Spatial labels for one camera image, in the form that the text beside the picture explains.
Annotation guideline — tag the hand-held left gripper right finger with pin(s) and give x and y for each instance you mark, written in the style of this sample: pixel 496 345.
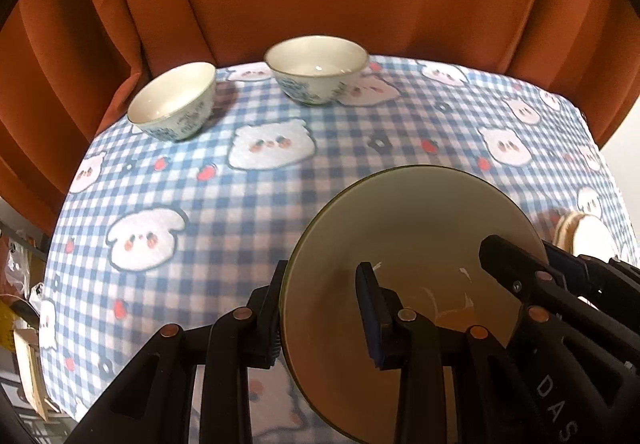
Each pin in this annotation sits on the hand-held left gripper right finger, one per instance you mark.
pixel 372 324

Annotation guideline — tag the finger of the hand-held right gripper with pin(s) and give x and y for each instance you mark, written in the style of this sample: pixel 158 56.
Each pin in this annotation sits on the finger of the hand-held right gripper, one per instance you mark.
pixel 567 269
pixel 510 266

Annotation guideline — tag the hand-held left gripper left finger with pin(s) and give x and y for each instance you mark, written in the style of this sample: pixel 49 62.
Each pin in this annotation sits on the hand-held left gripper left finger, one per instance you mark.
pixel 270 349

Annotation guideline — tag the scalloped yellow-flower plate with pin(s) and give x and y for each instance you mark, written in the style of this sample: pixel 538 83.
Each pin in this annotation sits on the scalloped yellow-flower plate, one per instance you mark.
pixel 562 229

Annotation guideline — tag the red-rimmed white plate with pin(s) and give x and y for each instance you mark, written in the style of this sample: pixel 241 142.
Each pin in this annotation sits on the red-rimmed white plate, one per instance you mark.
pixel 595 236

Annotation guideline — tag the floral ceramic bowl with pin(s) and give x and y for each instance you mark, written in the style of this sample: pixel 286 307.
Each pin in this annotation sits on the floral ceramic bowl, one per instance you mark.
pixel 315 62
pixel 415 254
pixel 172 97

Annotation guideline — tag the blue checked bear tablecloth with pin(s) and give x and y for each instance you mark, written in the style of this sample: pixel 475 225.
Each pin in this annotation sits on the blue checked bear tablecloth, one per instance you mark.
pixel 225 204

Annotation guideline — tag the wooden rack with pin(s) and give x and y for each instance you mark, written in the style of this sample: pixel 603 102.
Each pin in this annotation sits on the wooden rack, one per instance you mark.
pixel 30 374

